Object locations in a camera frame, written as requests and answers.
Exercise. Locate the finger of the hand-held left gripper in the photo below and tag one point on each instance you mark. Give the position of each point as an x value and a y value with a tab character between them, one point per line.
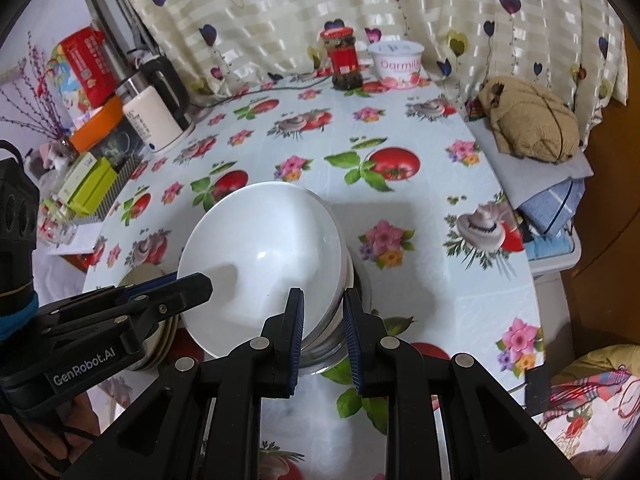
185	287
150	285

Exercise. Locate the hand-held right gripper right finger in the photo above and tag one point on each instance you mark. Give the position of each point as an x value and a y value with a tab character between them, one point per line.
353	347

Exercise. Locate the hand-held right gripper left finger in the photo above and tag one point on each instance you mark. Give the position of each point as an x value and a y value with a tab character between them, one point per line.
295	342

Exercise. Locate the beige butterfly print plate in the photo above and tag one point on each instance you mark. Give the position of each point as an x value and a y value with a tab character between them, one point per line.
137	276

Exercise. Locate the stainless steel bowl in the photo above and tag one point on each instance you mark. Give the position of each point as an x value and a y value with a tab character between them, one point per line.
326	349

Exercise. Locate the person's left hand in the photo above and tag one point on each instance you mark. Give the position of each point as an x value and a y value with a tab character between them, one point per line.
45	442

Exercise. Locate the white board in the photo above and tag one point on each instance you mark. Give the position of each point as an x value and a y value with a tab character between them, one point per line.
75	246

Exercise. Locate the floral fruit print tablecloth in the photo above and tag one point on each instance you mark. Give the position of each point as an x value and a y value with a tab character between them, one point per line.
425	285

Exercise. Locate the cluster of glass jars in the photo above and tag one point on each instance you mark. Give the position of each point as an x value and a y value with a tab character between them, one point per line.
55	227

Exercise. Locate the green box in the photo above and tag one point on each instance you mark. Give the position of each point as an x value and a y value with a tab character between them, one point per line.
93	188

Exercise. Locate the green boxes in tray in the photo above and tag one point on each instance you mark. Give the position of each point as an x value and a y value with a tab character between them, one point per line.
128	172

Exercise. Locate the white labelled box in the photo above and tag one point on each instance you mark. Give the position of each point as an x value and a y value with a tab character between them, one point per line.
80	167

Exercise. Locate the black patterned box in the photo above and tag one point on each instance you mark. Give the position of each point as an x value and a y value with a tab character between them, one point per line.
118	142

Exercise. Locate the white electric kettle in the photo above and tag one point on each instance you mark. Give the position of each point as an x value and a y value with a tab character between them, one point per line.
150	120

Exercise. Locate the orange box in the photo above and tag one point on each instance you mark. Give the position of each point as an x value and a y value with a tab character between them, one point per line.
95	128

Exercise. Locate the colourful snack bag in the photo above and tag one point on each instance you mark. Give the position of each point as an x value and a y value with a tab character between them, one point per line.
62	91

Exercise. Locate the purple flower branches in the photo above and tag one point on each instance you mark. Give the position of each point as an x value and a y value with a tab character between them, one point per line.
35	105

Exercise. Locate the red cardboard box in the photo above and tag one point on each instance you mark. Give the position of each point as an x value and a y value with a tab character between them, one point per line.
86	60

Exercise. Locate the grey folded cloth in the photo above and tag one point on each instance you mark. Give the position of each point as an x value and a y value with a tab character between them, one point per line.
520	180

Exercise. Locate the red plaid cloth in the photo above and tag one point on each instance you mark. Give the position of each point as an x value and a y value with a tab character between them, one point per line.
590	400

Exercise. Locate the blue folded towel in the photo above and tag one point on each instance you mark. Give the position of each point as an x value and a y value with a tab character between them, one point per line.
555	206

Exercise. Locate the yellow cushion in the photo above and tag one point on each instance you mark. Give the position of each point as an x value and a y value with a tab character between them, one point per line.
605	360

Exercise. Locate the wooden furniture panel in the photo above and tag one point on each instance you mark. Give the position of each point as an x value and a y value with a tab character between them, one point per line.
610	260

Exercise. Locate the red lid sauce jar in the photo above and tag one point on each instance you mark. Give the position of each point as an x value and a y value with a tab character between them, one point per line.
345	62

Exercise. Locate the white yogurt tub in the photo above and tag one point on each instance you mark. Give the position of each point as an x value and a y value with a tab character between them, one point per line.
397	65

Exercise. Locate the brown quilted cushion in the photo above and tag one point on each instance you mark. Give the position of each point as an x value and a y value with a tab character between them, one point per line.
530	120

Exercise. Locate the cream heart print curtain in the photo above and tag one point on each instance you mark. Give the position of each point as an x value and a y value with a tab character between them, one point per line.
300	10

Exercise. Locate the steel frame panel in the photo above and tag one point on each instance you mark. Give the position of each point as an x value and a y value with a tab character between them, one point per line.
107	0

